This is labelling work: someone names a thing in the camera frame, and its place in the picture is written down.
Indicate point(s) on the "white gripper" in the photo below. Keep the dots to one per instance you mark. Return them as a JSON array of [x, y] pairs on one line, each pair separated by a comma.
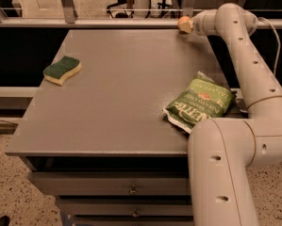
[[196, 25]]

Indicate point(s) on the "green jalapeno chip bag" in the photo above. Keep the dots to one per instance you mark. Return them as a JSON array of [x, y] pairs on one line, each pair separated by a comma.
[[201, 100]]

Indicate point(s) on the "orange fruit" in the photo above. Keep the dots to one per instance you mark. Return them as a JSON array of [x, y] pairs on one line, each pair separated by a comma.
[[183, 20]]

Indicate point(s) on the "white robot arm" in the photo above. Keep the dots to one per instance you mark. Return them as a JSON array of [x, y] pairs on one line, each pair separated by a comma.
[[220, 149]]

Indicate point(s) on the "black office chair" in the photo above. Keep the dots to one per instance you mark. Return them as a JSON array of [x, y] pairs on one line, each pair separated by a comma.
[[126, 12]]

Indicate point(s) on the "green and yellow sponge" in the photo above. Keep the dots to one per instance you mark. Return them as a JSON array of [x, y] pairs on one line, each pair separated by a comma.
[[62, 70]]

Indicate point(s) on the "grey drawer cabinet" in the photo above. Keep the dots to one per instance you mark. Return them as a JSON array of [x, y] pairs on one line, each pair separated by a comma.
[[90, 140]]

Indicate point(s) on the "top drawer metal knob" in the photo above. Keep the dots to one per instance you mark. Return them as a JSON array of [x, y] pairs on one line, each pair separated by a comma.
[[133, 191]]

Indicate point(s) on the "drawer metal knob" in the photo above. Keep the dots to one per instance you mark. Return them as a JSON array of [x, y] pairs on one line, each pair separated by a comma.
[[133, 191], [135, 214]]

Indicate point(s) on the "black shoe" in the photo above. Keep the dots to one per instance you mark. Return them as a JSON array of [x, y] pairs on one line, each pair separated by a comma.
[[4, 221]]

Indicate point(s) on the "metal guard rail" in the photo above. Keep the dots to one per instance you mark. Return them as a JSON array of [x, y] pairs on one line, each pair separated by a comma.
[[70, 20]]

